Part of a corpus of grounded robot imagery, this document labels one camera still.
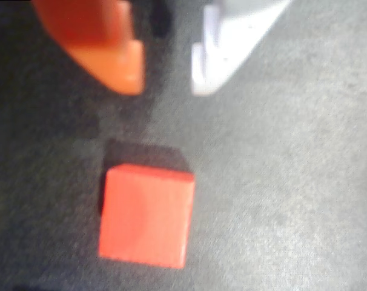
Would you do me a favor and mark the red wooden cube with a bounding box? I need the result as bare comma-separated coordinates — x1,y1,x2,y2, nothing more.
98,163,196,270

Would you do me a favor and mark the dark grey felt mat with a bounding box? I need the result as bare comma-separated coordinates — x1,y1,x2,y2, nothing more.
0,0,367,291

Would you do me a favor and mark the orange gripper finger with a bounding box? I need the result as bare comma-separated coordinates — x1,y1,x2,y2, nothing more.
31,0,146,95

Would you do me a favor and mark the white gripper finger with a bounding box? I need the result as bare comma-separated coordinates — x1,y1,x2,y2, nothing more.
191,0,293,97

